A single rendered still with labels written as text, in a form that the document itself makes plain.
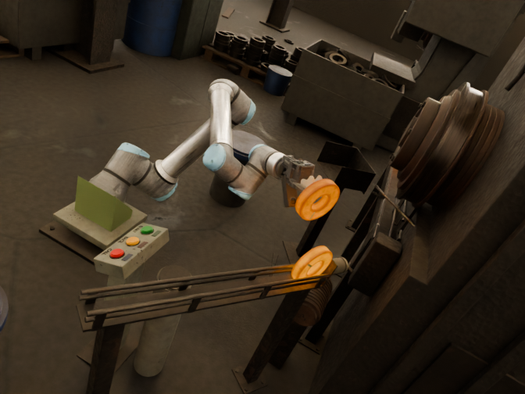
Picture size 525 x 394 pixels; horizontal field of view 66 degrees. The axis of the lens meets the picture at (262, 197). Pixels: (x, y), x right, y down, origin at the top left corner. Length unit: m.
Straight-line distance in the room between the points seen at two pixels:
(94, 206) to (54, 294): 0.43
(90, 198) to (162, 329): 0.83
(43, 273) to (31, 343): 0.36
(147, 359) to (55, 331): 0.41
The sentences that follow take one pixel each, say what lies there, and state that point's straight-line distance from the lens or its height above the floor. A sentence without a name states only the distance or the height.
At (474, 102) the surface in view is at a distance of 1.49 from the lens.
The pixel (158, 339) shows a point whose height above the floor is 0.25.
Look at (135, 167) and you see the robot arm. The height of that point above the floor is 0.40.
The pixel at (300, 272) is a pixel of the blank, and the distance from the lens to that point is 1.32.
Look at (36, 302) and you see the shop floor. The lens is 1.98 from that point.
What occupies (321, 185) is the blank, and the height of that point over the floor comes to 0.97.
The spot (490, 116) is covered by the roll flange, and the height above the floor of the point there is 1.30.
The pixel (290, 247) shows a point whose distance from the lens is 2.56.
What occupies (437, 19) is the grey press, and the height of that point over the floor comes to 1.37.
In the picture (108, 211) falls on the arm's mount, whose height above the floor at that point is 0.23.
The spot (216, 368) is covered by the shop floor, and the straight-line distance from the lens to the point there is 1.88.
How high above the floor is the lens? 1.55
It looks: 32 degrees down
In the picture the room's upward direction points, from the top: 23 degrees clockwise
